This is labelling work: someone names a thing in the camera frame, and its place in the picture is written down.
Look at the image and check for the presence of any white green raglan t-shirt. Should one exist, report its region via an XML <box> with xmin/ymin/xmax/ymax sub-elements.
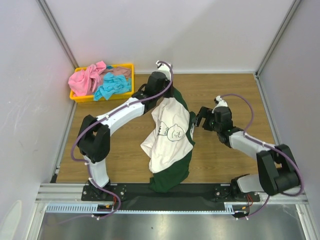
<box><xmin>140</xmin><ymin>89</ymin><xmax>196</xmax><ymax>193</ymax></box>

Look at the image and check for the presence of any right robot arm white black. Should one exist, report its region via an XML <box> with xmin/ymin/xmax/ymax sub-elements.
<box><xmin>194</xmin><ymin>106</ymin><xmax>304</xmax><ymax>201</ymax></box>

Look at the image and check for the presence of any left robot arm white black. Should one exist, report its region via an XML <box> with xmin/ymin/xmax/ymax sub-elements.
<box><xmin>70</xmin><ymin>70</ymin><xmax>173</xmax><ymax>200</ymax></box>

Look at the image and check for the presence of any mauve t-shirt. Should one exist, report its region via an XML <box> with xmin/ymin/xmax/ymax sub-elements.
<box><xmin>102</xmin><ymin>66</ymin><xmax>132</xmax><ymax>79</ymax></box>

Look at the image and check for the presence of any cyan t-shirt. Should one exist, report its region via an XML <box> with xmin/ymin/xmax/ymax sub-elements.
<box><xmin>93</xmin><ymin>72</ymin><xmax>132</xmax><ymax>101</ymax></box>

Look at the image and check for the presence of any yellow plastic bin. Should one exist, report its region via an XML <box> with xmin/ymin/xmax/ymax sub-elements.
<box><xmin>69</xmin><ymin>63</ymin><xmax>135</xmax><ymax>103</ymax></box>

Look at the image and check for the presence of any pink t-shirt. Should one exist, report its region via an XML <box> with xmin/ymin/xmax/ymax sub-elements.
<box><xmin>68</xmin><ymin>61</ymin><xmax>107</xmax><ymax>97</ymax></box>

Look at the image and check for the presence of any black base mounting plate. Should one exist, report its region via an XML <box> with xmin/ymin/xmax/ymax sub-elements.
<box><xmin>81</xmin><ymin>183</ymin><xmax>261</xmax><ymax>211</ymax></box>

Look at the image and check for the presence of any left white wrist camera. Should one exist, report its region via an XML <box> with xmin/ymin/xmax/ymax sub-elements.
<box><xmin>155</xmin><ymin>60</ymin><xmax>172</xmax><ymax>74</ymax></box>

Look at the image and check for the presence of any white slotted cable duct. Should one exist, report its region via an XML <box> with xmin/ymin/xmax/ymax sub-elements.
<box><xmin>46</xmin><ymin>203</ymin><xmax>245</xmax><ymax>215</ymax></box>

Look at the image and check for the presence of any right aluminium frame post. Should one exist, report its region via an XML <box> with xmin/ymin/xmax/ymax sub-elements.
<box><xmin>255</xmin><ymin>0</ymin><xmax>303</xmax><ymax>77</ymax></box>

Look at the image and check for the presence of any aluminium frame post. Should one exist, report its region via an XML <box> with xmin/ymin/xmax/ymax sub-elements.
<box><xmin>255</xmin><ymin>0</ymin><xmax>303</xmax><ymax>77</ymax></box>
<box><xmin>36</xmin><ymin>0</ymin><xmax>79</xmax><ymax>69</ymax></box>

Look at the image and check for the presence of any left aluminium frame post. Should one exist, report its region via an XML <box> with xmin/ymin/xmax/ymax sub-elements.
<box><xmin>36</xmin><ymin>0</ymin><xmax>79</xmax><ymax>69</ymax></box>

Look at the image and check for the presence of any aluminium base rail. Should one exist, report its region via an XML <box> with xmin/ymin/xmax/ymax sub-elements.
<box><xmin>35</xmin><ymin>183</ymin><xmax>309</xmax><ymax>205</ymax></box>

